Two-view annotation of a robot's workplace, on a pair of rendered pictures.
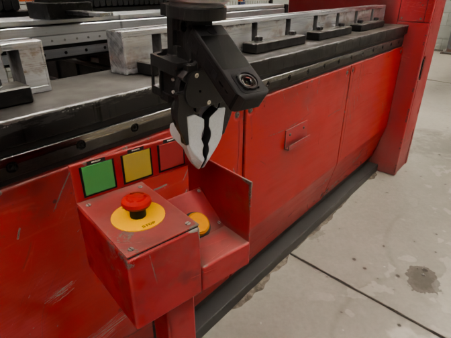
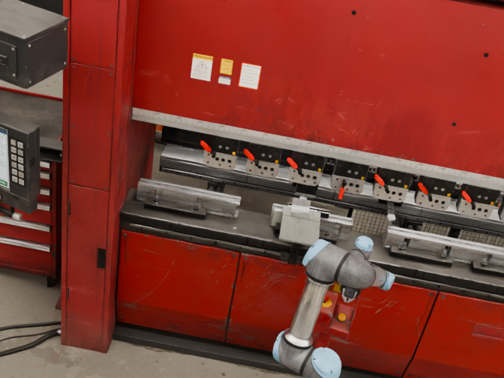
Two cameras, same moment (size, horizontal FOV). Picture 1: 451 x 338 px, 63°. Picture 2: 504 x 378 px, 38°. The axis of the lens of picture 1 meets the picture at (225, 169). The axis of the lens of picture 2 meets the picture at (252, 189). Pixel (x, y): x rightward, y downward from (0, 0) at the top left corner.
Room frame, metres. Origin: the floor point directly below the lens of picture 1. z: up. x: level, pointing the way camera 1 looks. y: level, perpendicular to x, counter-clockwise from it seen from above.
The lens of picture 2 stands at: (-1.49, -1.57, 3.00)
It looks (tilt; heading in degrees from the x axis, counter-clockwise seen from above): 34 degrees down; 51
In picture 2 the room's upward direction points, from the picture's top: 10 degrees clockwise
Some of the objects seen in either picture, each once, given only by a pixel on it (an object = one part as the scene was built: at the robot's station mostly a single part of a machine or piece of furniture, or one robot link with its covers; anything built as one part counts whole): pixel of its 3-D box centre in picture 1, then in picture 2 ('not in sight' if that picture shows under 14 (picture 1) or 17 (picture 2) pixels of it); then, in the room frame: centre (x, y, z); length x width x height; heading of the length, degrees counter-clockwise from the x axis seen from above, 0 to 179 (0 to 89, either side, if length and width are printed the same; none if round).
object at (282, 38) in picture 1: (276, 43); (502, 271); (1.27, -0.17, 0.89); 0.30 x 0.05 x 0.03; 140
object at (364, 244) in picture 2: not in sight; (361, 250); (0.46, 0.03, 1.14); 0.09 x 0.08 x 0.11; 24
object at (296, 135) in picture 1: (298, 134); (489, 332); (1.22, -0.26, 0.59); 0.15 x 0.02 x 0.07; 140
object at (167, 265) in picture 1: (165, 218); (332, 307); (0.45, 0.09, 0.75); 0.20 x 0.16 x 0.18; 130
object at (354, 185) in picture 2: not in sight; (349, 172); (0.67, 0.41, 1.24); 0.15 x 0.09 x 0.17; 140
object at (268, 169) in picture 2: not in sight; (264, 156); (0.37, 0.67, 1.24); 0.15 x 0.09 x 0.17; 140
